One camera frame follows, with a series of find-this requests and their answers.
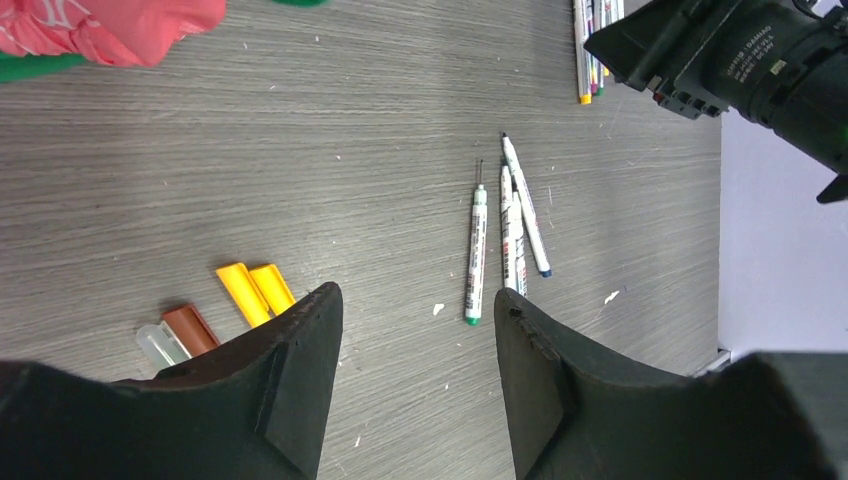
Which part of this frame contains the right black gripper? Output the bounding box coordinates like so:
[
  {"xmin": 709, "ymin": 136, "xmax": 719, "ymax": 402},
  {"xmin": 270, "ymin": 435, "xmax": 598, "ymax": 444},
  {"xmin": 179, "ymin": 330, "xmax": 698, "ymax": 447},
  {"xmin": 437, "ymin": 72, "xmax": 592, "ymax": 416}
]
[{"xmin": 585, "ymin": 0, "xmax": 847, "ymax": 202}]

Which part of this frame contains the green cloth garment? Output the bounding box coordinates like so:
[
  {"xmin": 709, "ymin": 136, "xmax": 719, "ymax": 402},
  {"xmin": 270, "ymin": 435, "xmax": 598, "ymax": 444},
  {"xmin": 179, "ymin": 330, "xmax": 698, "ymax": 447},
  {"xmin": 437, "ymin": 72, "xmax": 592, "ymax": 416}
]
[{"xmin": 0, "ymin": 0, "xmax": 329, "ymax": 85}]

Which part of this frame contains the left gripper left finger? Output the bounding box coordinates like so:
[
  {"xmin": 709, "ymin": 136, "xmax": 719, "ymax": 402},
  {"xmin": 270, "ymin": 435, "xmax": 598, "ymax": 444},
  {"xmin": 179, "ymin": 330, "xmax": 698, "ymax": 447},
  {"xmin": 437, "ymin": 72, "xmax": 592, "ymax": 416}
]
[{"xmin": 1, "ymin": 282, "xmax": 343, "ymax": 479}]

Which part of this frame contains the green-end marker pen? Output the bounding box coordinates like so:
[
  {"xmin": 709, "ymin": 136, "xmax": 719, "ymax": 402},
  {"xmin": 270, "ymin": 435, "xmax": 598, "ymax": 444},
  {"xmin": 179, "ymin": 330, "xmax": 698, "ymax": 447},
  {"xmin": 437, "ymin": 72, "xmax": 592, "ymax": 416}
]
[{"xmin": 464, "ymin": 160, "xmax": 488, "ymax": 326}]

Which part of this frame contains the red-brown pen cap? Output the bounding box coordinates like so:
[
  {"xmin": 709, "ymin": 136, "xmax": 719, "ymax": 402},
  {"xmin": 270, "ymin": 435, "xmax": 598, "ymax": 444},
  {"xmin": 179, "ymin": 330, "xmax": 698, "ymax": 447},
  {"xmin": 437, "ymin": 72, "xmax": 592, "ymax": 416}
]
[{"xmin": 161, "ymin": 303, "xmax": 221, "ymax": 357}]

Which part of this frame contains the blue-end marker pen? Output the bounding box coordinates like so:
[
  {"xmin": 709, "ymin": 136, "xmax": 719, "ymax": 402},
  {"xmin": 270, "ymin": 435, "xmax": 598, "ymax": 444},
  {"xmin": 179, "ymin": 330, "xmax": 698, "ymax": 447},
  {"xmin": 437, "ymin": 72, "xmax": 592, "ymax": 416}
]
[{"xmin": 501, "ymin": 133, "xmax": 552, "ymax": 278}]

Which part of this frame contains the pink patterned shirt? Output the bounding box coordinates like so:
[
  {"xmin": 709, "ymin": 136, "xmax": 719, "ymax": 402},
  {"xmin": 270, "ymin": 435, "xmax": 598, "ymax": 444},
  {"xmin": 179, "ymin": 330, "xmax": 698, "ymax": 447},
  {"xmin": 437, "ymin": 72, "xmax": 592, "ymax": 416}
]
[{"xmin": 0, "ymin": 0, "xmax": 228, "ymax": 68}]

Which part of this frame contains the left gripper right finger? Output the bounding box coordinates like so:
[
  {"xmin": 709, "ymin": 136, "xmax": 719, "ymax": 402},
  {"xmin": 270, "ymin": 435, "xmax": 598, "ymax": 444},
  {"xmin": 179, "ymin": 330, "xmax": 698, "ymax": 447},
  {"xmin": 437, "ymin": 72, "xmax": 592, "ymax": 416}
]
[{"xmin": 494, "ymin": 289, "xmax": 847, "ymax": 479}]

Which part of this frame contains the orange pen cap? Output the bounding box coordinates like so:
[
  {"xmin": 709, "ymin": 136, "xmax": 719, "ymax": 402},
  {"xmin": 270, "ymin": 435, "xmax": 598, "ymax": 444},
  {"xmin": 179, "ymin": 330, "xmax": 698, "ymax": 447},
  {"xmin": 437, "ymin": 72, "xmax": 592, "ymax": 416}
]
[{"xmin": 215, "ymin": 263, "xmax": 271, "ymax": 328}]

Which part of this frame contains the green pen cap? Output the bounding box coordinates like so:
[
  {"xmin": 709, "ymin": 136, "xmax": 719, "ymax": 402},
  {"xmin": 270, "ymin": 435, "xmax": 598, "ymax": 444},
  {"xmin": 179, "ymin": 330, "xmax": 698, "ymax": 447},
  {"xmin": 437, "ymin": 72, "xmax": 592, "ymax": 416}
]
[{"xmin": 135, "ymin": 321, "xmax": 191, "ymax": 371}]

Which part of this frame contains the yellow pen cap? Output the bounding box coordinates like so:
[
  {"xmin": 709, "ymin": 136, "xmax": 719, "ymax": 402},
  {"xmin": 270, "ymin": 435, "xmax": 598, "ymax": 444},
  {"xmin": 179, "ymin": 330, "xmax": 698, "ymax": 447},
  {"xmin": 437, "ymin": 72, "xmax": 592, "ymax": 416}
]
[{"xmin": 249, "ymin": 264, "xmax": 297, "ymax": 316}]

